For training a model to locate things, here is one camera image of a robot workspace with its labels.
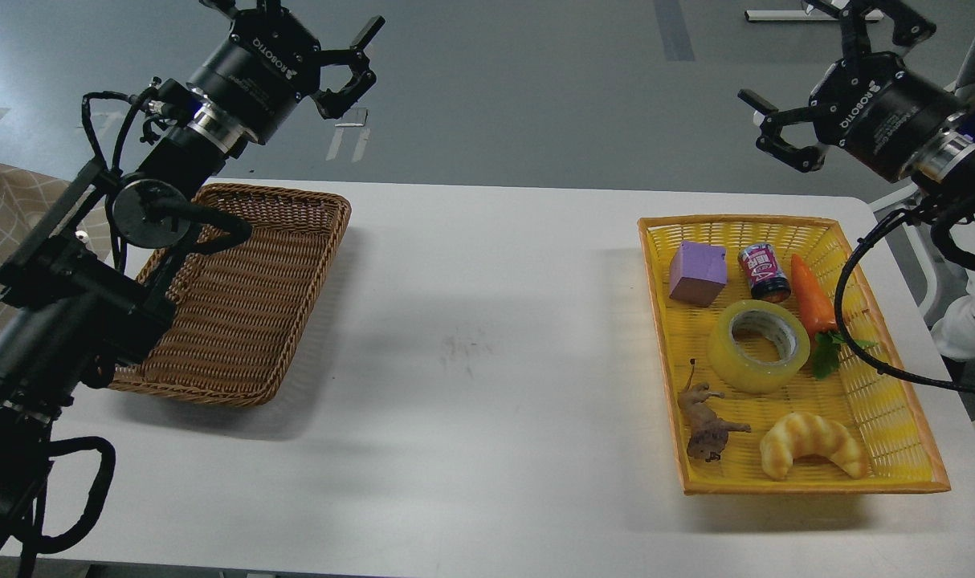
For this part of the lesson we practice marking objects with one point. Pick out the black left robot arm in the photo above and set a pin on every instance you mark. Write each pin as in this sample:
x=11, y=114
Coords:
x=89, y=282

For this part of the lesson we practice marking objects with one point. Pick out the toy croissant bread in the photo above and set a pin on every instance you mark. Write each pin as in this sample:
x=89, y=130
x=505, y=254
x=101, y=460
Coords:
x=800, y=434

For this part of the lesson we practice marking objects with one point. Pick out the yellow plastic basket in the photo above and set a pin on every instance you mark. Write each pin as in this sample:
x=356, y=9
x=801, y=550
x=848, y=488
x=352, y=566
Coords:
x=748, y=415

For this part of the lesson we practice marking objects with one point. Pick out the brown wicker basket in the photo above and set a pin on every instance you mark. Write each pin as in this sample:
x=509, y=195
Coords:
x=240, y=313

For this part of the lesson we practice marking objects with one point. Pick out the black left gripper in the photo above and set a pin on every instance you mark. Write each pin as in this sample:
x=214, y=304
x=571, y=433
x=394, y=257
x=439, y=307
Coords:
x=250, y=68

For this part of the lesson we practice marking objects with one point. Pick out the small purple drink can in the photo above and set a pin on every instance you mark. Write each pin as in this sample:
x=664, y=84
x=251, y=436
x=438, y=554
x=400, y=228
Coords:
x=766, y=278

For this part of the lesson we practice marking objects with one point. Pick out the purple foam cube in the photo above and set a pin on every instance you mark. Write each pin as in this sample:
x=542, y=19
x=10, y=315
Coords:
x=698, y=273

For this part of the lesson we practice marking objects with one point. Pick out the brown toy lion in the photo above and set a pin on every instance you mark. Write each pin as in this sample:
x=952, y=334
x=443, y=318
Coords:
x=708, y=432

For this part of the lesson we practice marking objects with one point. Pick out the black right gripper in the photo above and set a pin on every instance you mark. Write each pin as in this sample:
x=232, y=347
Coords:
x=877, y=108

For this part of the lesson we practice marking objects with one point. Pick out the yellow tape roll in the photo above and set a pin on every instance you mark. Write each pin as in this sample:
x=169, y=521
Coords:
x=757, y=347

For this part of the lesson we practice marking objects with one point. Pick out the orange toy carrot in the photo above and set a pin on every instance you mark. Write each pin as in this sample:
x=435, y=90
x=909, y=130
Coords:
x=817, y=316

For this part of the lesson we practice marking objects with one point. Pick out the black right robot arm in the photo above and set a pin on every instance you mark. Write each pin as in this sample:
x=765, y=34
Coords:
x=944, y=170

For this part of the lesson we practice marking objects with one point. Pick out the beige checkered cloth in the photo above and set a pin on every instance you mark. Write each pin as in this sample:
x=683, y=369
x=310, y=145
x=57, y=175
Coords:
x=6, y=233

